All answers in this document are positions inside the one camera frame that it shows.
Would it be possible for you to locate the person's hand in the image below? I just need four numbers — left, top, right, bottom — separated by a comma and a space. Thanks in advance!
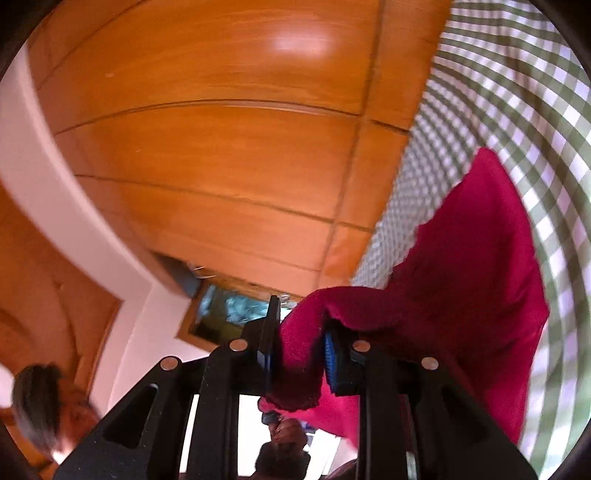
269, 418, 308, 456

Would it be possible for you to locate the wooden room door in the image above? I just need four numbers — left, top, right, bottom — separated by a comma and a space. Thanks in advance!
1, 190, 121, 479

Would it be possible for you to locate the green white checkered bedsheet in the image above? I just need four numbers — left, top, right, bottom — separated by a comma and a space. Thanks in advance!
353, 1, 590, 479

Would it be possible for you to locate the red knitted garment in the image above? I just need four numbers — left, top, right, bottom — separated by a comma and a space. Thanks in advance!
259, 148, 549, 442

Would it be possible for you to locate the glossy wooden wardrobe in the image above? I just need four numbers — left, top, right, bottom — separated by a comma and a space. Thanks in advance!
27, 1, 451, 296

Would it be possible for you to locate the person's head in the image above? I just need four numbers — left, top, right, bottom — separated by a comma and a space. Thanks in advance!
11, 363, 100, 464

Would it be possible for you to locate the glass panel window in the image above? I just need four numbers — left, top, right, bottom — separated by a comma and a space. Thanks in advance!
176, 275, 301, 352

